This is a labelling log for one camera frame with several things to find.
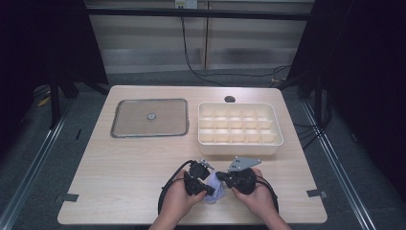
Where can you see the black curtain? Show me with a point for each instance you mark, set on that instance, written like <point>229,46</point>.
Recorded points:
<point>41,48</point>
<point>367,80</point>

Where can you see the black stand leg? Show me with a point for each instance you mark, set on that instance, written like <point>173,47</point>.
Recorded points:
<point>318,99</point>
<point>55,102</point>

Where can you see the person's left hand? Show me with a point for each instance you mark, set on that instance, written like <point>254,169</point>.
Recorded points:
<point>178,201</point>

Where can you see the white divided storage box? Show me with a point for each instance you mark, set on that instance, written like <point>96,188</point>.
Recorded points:
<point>239,127</point>

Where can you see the grey tape strip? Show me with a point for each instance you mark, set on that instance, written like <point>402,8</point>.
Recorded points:
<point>67,197</point>
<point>317,193</point>

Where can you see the black horizontal bar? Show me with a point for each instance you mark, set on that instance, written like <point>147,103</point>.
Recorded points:
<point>198,13</point>

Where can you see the dark round table grommet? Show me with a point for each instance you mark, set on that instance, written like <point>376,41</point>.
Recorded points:
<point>230,99</point>

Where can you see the light purple sock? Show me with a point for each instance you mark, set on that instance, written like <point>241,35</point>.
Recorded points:
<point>215,190</point>

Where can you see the metal floor rail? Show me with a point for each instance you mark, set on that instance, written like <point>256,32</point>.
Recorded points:
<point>35,159</point>
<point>335,166</point>

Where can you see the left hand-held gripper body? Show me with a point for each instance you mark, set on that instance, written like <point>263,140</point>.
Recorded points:
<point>196,177</point>

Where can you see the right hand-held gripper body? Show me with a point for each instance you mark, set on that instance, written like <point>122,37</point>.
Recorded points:
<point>242,180</point>

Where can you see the person's right hand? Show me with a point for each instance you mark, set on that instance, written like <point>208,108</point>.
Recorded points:
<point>255,201</point>

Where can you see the white wall socket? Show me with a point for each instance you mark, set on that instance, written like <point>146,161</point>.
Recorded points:
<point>186,4</point>

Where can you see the clear lid with grey rim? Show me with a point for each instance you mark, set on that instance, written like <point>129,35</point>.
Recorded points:
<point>150,118</point>

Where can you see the small black floor object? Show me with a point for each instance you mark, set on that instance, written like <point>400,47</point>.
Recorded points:
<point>78,134</point>

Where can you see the yellow object on floor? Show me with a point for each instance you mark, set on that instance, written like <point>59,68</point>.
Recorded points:
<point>44,100</point>

